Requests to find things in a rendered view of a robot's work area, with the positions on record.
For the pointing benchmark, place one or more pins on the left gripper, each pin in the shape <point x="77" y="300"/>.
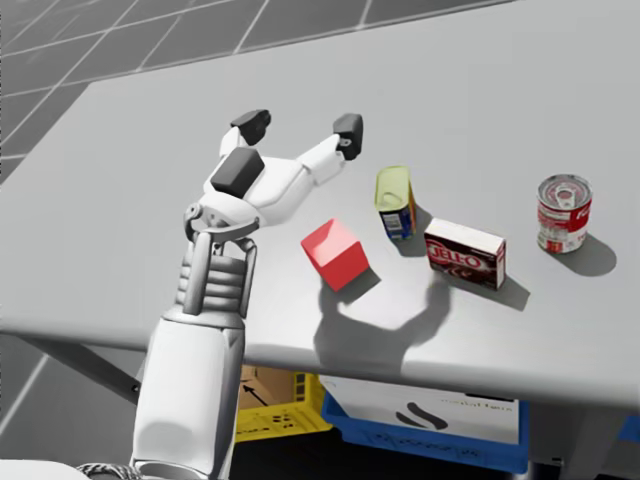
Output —
<point x="270" y="192"/>

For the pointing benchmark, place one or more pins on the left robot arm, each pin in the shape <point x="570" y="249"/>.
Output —
<point x="185" y="380"/>

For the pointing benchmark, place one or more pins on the red cube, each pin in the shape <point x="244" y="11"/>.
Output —
<point x="337" y="252"/>

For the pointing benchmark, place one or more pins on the green and blue rectangular can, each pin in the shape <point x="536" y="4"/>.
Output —
<point x="397" y="210"/>

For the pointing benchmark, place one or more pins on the red and white carton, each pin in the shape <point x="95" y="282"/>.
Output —
<point x="465" y="255"/>

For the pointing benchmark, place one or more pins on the brown box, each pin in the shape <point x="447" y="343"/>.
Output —
<point x="267" y="387"/>

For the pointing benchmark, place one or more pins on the yellow box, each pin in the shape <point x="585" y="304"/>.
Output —
<point x="280" y="420"/>

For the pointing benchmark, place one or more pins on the red and white can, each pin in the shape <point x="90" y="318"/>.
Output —
<point x="564" y="215"/>

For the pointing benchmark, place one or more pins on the white box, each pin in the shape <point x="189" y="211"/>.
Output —
<point x="400" y="405"/>

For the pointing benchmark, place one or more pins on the blue box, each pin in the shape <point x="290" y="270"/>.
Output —
<point x="430" y="452"/>

